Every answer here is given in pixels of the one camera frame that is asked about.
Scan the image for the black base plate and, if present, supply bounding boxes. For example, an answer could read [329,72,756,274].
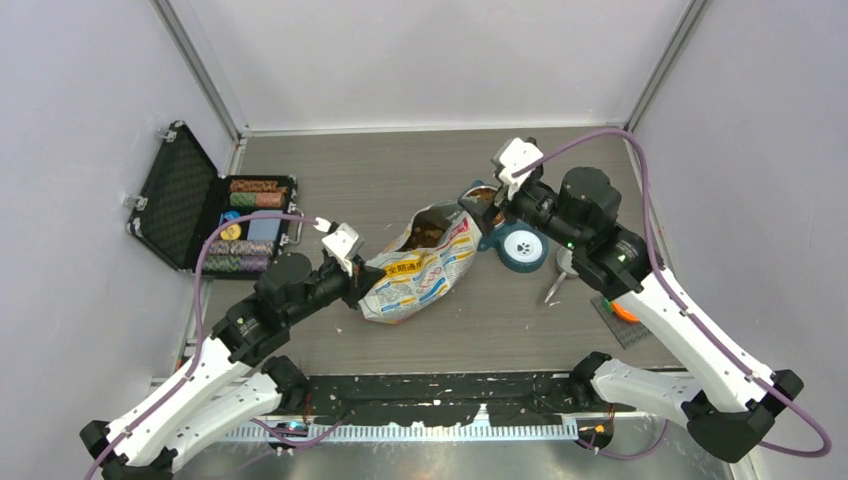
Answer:
[272,372,632,427]

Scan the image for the green poker chip stack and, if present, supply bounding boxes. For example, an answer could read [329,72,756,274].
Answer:
[229,192,285,209]

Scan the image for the light blue card deck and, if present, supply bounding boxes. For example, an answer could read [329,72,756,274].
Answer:
[246,218,281,241]

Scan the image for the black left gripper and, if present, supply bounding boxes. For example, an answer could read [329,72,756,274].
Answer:
[283,254,386,327]

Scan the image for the white yellow pet food bag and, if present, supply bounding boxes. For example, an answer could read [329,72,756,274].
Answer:
[359,201,482,324]

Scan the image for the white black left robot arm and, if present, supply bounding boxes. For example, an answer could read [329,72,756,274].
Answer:
[80,253,386,479]

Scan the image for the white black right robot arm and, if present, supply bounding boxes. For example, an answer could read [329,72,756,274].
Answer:
[460,167,803,463]

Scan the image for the orange toy brick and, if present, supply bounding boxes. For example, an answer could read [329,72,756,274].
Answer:
[610,302,640,323]

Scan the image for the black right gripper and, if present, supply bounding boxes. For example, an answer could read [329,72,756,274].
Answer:
[458,172,585,251]

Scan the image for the metal food scoop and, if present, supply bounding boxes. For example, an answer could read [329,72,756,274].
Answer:
[544,246,579,302]

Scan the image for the striped poker chip stack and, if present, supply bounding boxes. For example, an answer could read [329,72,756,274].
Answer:
[208,240,275,257]

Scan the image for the yellow poker chip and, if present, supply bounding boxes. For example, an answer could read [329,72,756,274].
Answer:
[219,224,242,241]

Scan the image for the brown poker chip stack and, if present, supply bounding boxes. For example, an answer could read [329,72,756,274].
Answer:
[229,178,280,193]

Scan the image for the teal double pet bowl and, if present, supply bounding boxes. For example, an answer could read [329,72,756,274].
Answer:
[458,181,549,274]

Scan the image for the black foam-lined case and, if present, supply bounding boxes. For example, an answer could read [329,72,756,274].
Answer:
[125,120,303,280]

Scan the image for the green striped chip stack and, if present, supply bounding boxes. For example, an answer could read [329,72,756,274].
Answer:
[202,255,270,273]

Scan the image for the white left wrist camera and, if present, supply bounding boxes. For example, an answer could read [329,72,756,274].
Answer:
[314,217,364,277]

